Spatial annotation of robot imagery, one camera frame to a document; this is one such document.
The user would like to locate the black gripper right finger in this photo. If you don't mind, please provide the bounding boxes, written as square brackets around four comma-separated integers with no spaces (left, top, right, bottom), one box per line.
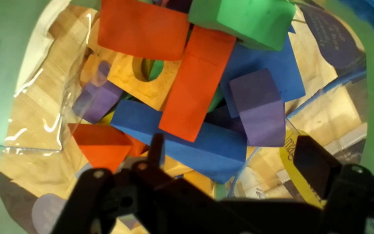
[293,134,374,234]

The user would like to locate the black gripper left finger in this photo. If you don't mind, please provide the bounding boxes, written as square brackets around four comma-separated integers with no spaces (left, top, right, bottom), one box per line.
[51,133,224,234]

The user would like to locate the purple rectangular foam block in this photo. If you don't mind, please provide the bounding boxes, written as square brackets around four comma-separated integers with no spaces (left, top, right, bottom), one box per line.
[229,68,287,149]

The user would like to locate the red triangular foam block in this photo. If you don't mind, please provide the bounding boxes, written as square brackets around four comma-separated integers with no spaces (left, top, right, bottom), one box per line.
[68,123,150,175]

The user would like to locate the small purple foam block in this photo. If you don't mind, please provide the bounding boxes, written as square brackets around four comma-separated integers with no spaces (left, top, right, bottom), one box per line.
[72,81,125,127]

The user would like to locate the blue square foam block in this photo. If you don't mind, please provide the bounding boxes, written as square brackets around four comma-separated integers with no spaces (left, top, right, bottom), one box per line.
[220,38,307,120]

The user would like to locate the orange foam block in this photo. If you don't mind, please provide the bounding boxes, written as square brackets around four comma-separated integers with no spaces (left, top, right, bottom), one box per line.
[163,155,217,199]

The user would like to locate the large blue foam block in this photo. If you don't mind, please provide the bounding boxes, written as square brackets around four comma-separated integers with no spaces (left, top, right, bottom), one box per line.
[109,99,248,185]

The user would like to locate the narrow red foam block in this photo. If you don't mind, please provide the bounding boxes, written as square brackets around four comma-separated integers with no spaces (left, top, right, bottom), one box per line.
[158,25,238,145]

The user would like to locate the chunky green foam block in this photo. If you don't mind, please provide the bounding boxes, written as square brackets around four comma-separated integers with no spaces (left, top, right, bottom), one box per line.
[187,0,298,53]

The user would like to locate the flat red foam block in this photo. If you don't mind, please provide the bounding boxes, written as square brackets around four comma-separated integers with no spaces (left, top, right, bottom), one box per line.
[96,0,191,63]

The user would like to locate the orange foam square with hole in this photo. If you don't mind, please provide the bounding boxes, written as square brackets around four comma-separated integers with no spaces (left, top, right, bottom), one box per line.
[107,53,183,114]

